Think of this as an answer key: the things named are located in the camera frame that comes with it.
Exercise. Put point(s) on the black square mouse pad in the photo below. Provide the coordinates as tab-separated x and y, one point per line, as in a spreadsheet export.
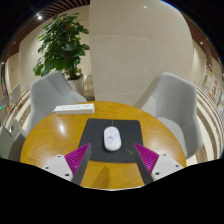
93	133

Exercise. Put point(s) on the white cartoon-print computer mouse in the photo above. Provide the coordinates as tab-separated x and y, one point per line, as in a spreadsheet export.
112	138

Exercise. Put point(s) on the green potted plant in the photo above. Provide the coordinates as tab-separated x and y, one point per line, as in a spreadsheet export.
61	43

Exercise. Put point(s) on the group of grey chairs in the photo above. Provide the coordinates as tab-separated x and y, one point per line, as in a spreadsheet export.
13	95

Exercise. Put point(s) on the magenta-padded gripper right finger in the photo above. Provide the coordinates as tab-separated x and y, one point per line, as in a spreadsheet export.
148	159

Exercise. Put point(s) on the light grey shell chair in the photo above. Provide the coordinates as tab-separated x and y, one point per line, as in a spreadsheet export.
50	95
176	106

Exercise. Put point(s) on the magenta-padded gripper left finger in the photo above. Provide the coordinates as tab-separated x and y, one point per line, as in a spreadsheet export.
76	159

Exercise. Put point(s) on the white power strip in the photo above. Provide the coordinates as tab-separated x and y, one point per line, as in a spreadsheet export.
74	108

